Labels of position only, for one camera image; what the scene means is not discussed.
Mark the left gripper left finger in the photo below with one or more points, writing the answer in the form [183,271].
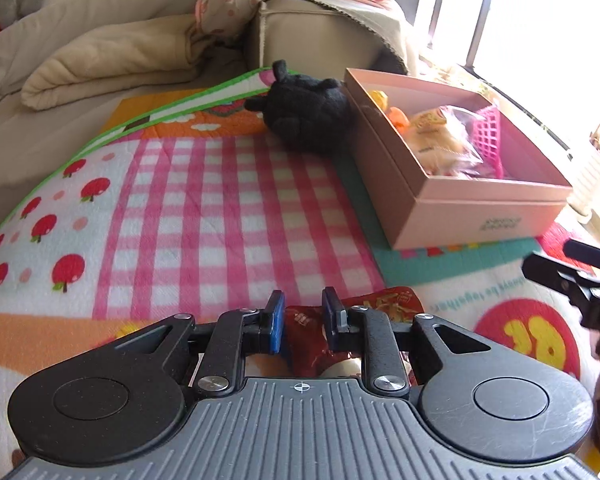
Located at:
[235,335]

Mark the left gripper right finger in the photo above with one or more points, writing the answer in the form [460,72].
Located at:
[368,333]

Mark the pink plastic basket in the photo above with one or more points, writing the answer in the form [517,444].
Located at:
[485,137]

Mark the packaged bread bag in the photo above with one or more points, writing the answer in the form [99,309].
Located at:
[440,139]

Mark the black plush toy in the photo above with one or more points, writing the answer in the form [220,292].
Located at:
[308,115]

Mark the colourful play mat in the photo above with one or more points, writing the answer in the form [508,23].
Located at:
[201,211]

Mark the orange toy egg shell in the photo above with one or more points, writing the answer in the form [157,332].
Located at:
[394,114]

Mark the cream folded blanket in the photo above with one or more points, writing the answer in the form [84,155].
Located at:
[117,57]

